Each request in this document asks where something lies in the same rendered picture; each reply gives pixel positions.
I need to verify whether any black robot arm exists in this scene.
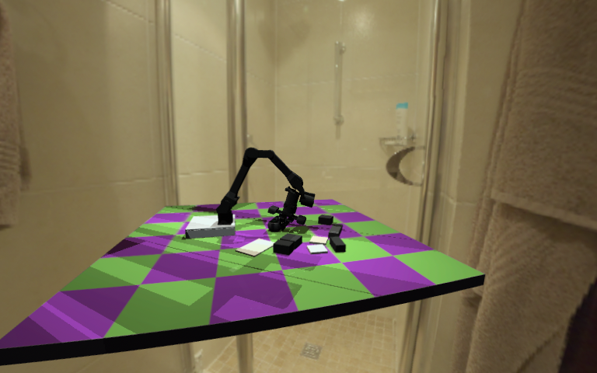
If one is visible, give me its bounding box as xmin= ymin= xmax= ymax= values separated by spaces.
xmin=216 ymin=148 xmax=315 ymax=225

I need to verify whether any dark grey controller unit with green rocker switches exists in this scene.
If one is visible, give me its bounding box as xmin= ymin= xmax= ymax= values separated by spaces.
xmin=267 ymin=215 xmax=281 ymax=232

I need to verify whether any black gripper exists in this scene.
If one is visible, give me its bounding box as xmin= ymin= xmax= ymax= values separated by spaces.
xmin=268 ymin=201 xmax=306 ymax=231

